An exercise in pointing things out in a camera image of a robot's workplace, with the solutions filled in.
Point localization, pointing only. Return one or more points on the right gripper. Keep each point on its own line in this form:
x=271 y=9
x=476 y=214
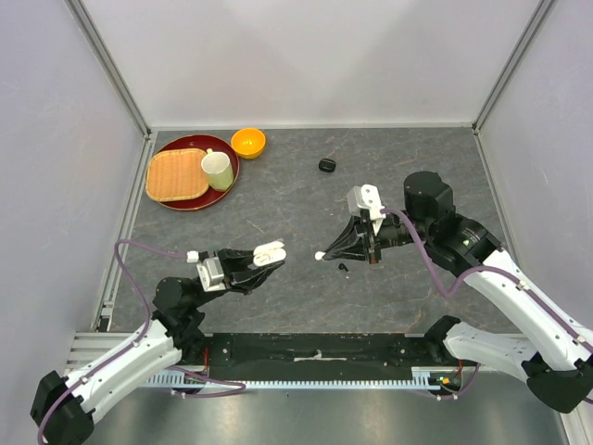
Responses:
x=355 y=239

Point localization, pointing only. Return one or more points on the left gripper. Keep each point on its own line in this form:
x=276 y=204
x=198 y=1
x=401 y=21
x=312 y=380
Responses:
x=238 y=275

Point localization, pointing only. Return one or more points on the white earbud charging case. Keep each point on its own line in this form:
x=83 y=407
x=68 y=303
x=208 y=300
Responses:
x=274 y=249

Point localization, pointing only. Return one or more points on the black earbud charging case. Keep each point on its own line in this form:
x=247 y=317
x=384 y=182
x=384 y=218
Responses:
x=327 y=165

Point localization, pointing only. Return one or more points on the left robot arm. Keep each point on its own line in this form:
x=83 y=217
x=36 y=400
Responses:
x=67 y=408

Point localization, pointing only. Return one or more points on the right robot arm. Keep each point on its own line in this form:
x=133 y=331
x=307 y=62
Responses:
x=555 y=357

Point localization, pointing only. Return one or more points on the red round tray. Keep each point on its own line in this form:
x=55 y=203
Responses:
x=203 y=141

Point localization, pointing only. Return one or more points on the pale green cup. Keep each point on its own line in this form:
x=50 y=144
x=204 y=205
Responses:
x=218 y=169

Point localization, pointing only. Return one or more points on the woven bamboo mat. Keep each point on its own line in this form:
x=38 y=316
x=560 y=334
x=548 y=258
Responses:
x=176 y=175

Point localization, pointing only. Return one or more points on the orange bowl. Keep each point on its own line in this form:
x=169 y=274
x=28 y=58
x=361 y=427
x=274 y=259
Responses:
x=248 y=143

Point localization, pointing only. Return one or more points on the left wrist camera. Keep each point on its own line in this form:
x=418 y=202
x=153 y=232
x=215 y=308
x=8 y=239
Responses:
x=211 y=275

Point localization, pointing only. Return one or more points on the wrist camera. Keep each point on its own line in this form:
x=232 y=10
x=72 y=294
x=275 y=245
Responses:
x=211 y=275
x=366 y=197

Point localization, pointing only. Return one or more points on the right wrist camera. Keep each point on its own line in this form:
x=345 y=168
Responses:
x=366 y=197

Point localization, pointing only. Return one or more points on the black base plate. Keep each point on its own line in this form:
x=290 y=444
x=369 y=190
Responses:
x=226 y=349

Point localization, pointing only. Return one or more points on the slotted cable duct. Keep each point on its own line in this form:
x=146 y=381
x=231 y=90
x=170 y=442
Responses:
x=307 y=375

